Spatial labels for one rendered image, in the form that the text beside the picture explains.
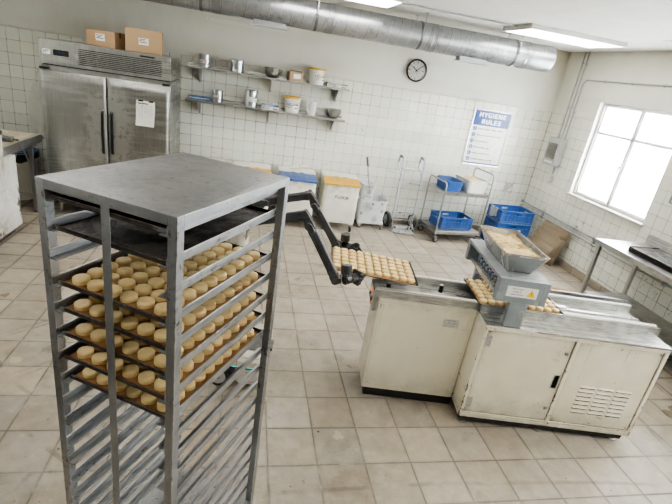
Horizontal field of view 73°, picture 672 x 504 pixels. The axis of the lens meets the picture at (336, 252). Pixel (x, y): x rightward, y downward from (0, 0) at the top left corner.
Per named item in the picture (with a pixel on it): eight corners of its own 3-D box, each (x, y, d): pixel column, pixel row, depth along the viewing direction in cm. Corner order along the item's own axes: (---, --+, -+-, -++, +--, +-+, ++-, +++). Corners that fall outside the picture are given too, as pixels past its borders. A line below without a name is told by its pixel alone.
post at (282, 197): (247, 499, 233) (283, 175, 171) (252, 501, 232) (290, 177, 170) (244, 503, 231) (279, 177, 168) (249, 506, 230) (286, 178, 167)
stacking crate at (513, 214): (517, 217, 756) (521, 206, 749) (531, 225, 720) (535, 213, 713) (485, 214, 741) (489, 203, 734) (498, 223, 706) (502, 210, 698)
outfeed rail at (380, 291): (650, 331, 323) (654, 323, 321) (653, 333, 320) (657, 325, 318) (373, 293, 312) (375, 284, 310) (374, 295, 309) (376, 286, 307)
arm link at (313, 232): (305, 222, 287) (303, 226, 276) (313, 218, 286) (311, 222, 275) (333, 282, 295) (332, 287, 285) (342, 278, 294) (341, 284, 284)
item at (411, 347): (440, 378, 375) (468, 281, 342) (449, 407, 343) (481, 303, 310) (356, 367, 371) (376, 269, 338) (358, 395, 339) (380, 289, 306)
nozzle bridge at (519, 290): (498, 283, 364) (511, 243, 351) (535, 331, 296) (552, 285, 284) (458, 277, 362) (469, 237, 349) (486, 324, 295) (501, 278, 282)
